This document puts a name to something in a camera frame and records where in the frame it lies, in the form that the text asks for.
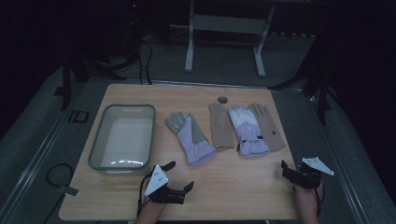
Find beige glove with dark button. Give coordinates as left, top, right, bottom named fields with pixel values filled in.
left=247, top=103, right=287, bottom=152

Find person's right hand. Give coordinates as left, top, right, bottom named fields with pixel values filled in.
left=293, top=182, right=325, bottom=216

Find grey plastic bin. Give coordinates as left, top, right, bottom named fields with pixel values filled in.
left=87, top=103, right=157, bottom=175

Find black hanging cables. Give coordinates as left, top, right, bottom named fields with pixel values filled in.
left=136, top=40, right=153, bottom=86

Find black floor socket frame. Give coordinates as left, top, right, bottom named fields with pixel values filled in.
left=67, top=110, right=91, bottom=124

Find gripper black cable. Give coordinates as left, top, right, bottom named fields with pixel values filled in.
left=136, top=173, right=157, bottom=218
left=313, top=181, right=326, bottom=217

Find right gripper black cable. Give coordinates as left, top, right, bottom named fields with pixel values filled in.
left=313, top=181, right=326, bottom=217

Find person's left hand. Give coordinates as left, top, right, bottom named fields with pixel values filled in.
left=134, top=195, right=166, bottom=222

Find black tripod stand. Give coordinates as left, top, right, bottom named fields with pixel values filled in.
left=267, top=36, right=334, bottom=125
left=60, top=0, right=141, bottom=111

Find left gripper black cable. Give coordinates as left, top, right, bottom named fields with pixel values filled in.
left=136, top=173, right=157, bottom=218

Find purple and grey ski glove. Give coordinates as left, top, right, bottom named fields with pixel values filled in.
left=164, top=111, right=218, bottom=167

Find black floor cable loop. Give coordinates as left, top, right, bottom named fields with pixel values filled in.
left=43, top=162, right=75, bottom=224

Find plain beige glove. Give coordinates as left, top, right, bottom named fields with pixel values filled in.
left=207, top=102, right=236, bottom=153

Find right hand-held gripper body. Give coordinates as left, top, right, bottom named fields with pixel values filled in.
left=281, top=157, right=335, bottom=189

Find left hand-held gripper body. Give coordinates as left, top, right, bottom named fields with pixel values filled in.
left=145, top=164, right=188, bottom=204

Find purple and white ski glove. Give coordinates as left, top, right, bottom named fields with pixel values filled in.
left=227, top=105, right=271, bottom=158

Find white metal stand frame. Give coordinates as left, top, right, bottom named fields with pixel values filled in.
left=185, top=0, right=276, bottom=78

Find grey flat floor tag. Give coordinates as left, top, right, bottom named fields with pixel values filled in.
left=57, top=185, right=81, bottom=198

